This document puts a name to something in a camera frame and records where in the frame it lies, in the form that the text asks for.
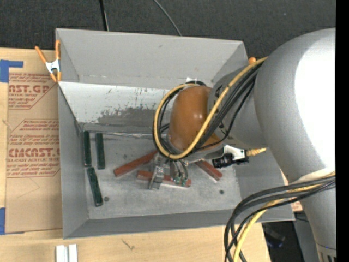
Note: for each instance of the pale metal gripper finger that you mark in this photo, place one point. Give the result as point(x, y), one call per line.
point(153, 184)
point(159, 173)

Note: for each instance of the grey metal bin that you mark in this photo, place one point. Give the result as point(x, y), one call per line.
point(131, 201)

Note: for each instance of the red-brown flat block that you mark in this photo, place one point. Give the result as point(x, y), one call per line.
point(211, 171)
point(131, 165)

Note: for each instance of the dark green flat block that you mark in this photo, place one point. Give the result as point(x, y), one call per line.
point(87, 149)
point(100, 151)
point(95, 187)

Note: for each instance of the brown cardboard board red print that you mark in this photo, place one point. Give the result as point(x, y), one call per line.
point(30, 190)

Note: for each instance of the black cylinder on white bracket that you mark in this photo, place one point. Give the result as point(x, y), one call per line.
point(225, 161)

